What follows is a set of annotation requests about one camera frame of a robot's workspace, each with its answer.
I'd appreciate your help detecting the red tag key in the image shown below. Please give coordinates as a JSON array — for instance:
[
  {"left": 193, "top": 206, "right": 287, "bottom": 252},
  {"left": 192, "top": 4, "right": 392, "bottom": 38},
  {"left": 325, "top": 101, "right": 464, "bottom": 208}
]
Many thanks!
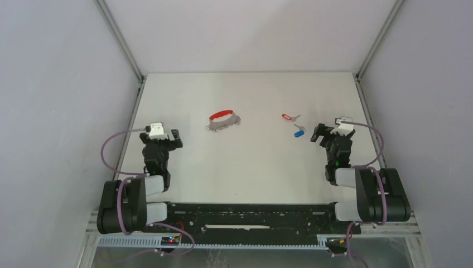
[{"left": 282, "top": 114, "right": 301, "bottom": 122}]

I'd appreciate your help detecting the red grey keyring holder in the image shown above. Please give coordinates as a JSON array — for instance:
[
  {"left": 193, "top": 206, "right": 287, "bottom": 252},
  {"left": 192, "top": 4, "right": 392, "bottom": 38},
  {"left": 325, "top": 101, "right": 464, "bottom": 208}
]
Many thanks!
[{"left": 206, "top": 109, "right": 241, "bottom": 132}]

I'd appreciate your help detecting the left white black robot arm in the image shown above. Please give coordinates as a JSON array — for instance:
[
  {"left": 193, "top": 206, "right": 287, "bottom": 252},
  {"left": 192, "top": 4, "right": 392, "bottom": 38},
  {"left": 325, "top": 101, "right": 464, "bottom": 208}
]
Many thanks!
[{"left": 96, "top": 126, "right": 183, "bottom": 235}]

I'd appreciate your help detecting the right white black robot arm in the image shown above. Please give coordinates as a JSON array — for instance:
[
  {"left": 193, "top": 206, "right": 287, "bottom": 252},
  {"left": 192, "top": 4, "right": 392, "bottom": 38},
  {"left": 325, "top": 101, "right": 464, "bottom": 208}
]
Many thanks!
[{"left": 311, "top": 121, "right": 412, "bottom": 233}]

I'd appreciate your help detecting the left circuit board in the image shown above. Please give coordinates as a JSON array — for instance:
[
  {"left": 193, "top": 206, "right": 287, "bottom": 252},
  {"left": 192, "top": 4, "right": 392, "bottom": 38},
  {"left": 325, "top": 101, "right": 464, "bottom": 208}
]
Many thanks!
[{"left": 160, "top": 236, "right": 181, "bottom": 246}]

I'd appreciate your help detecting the circuit board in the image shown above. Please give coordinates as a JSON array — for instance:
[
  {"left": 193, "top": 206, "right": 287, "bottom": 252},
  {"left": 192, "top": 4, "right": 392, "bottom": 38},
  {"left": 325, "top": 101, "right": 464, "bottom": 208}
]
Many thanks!
[
  {"left": 326, "top": 238, "right": 346, "bottom": 247},
  {"left": 160, "top": 236, "right": 181, "bottom": 246}
]

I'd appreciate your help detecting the right circuit board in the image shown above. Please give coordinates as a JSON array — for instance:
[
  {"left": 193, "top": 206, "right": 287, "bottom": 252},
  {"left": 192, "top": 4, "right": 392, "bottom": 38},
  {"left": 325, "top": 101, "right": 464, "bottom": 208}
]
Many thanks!
[{"left": 326, "top": 238, "right": 346, "bottom": 247}]

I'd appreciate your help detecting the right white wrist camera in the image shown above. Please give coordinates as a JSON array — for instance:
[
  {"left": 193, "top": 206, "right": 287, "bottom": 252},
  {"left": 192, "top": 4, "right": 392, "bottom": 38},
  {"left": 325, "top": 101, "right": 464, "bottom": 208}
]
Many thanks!
[{"left": 330, "top": 116, "right": 354, "bottom": 136}]

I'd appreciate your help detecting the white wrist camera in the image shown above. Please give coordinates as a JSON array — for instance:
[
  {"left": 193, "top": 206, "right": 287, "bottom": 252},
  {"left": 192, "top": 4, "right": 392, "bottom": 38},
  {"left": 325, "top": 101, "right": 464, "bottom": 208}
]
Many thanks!
[
  {"left": 145, "top": 122, "right": 169, "bottom": 140},
  {"left": 330, "top": 116, "right": 354, "bottom": 136}
]

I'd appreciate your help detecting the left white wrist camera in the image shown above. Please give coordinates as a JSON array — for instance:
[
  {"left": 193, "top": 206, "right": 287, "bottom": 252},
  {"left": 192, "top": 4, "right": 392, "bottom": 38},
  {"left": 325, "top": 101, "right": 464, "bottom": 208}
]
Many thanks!
[{"left": 145, "top": 122, "right": 169, "bottom": 140}]

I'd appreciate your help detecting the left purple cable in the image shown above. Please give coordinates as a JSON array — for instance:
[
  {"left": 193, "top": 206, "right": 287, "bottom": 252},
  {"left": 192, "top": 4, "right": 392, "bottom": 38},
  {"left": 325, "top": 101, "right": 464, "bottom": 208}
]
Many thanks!
[{"left": 100, "top": 128, "right": 195, "bottom": 257}]

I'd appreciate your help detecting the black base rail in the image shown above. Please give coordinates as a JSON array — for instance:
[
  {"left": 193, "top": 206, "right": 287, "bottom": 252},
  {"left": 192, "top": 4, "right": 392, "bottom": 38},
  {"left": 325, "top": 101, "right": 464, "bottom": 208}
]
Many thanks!
[{"left": 164, "top": 203, "right": 349, "bottom": 246}]

